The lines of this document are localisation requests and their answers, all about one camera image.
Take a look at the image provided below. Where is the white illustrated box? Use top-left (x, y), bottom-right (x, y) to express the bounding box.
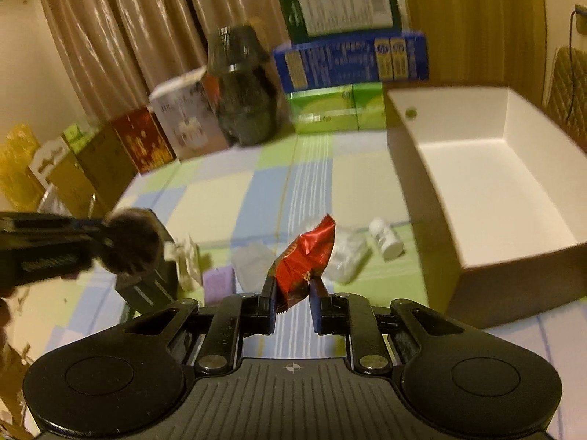
top-left (149, 67), bottom-right (230, 160)

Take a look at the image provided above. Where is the dark wrapped bottle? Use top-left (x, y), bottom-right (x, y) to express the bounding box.
top-left (207, 25), bottom-right (278, 146)

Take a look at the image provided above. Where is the blue cardboard box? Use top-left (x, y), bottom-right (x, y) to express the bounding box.
top-left (273, 30), bottom-right (429, 94)

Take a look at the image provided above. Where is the red snack packet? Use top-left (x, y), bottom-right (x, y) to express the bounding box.
top-left (268, 214), bottom-right (336, 314)

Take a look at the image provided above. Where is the black product box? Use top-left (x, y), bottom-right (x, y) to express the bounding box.
top-left (114, 221), bottom-right (178, 314)

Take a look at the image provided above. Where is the large brown storage box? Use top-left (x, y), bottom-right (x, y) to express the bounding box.
top-left (385, 87), bottom-right (586, 328)

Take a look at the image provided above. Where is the red gold patterned box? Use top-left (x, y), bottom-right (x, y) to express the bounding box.
top-left (110, 106), bottom-right (175, 175)

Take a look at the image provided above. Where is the green tissue pack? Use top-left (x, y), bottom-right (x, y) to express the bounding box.
top-left (287, 82), bottom-right (386, 134)

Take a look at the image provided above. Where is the clear bag of swabs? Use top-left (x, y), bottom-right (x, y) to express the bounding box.
top-left (322, 227), bottom-right (369, 284)

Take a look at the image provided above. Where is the dark brown hair scrunchie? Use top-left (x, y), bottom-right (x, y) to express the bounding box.
top-left (98, 208), bottom-right (163, 275)

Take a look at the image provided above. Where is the wall socket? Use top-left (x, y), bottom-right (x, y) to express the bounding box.
top-left (574, 4), bottom-right (587, 36)

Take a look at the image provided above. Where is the translucent plastic cup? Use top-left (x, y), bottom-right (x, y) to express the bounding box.
top-left (231, 241), bottom-right (274, 294)

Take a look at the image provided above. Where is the purple cylindrical object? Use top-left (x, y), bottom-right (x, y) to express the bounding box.
top-left (203, 265), bottom-right (236, 306)

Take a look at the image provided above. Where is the beige curtain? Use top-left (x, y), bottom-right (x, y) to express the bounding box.
top-left (41, 0), bottom-right (288, 123)

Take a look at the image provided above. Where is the white plastic clip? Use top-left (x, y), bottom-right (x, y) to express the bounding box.
top-left (163, 237), bottom-right (203, 292)

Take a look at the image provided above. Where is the black charger cable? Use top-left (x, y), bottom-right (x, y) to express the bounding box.
top-left (562, 6), bottom-right (584, 134)

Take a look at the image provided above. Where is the green white carton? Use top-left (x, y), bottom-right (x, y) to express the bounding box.
top-left (278, 0), bottom-right (403, 44)

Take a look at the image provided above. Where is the white pill bottle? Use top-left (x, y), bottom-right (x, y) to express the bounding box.
top-left (369, 217), bottom-right (404, 261)

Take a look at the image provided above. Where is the brown cardboard box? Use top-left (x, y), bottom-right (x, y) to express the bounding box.
top-left (70, 125), bottom-right (137, 210)

